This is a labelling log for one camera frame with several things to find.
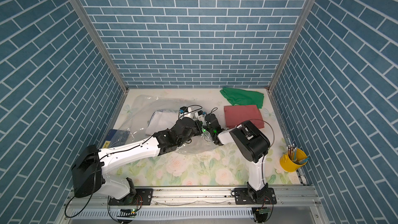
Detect pens in yellow cup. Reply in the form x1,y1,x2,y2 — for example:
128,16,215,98
287,144,309,165

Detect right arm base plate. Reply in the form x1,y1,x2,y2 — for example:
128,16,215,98
231,188,277,205

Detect red garment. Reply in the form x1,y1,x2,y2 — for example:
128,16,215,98
224,105,264,129

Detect floral table mat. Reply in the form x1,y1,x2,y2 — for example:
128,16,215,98
111,89,301,186

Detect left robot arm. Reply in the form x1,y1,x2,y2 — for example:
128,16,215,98
71,115,203,200

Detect yellow cup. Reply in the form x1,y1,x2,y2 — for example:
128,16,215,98
279,148,309,172

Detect aluminium front rail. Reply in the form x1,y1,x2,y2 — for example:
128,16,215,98
55,185,329,224

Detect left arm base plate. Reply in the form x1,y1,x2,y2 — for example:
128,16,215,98
108,188,153,207

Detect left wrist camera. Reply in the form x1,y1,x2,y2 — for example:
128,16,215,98
179,106,189,114

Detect white patterned tank top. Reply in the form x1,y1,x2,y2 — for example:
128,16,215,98
145,109,179,135

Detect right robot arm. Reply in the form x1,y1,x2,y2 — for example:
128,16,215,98
204,113,275,204

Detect clear plastic vacuum bag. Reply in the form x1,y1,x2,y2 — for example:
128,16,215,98
103,95,210,148

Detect green garment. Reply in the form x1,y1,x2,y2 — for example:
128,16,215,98
220,88,264,109

